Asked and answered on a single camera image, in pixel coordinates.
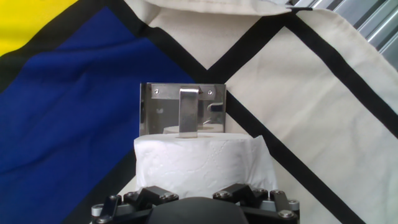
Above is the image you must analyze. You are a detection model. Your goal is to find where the colour block pattern cloth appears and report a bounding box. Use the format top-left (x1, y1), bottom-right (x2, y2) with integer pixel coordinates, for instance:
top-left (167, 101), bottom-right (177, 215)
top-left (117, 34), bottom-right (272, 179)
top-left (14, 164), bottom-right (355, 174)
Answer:
top-left (0, 0), bottom-right (398, 224)

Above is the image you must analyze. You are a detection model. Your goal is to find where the chrome toilet paper holder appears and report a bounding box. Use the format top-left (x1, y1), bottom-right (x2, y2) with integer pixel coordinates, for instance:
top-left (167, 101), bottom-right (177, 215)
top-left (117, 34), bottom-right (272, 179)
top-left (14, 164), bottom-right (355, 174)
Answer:
top-left (139, 82), bottom-right (227, 139)

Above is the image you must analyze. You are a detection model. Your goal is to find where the white toilet paper roll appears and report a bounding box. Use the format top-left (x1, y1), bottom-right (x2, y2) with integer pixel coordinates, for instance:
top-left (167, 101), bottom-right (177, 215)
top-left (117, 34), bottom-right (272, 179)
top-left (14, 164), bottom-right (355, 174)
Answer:
top-left (133, 132), bottom-right (277, 198)

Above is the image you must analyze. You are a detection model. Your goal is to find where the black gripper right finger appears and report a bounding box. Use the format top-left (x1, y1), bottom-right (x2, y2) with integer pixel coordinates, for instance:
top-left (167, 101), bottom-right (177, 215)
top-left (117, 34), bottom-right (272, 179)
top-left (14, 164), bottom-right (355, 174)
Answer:
top-left (213, 183), bottom-right (301, 224)

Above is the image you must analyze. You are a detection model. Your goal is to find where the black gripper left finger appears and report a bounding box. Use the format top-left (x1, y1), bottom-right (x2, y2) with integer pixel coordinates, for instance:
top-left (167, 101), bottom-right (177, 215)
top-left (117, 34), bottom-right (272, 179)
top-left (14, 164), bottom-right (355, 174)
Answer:
top-left (90, 185), bottom-right (180, 224)

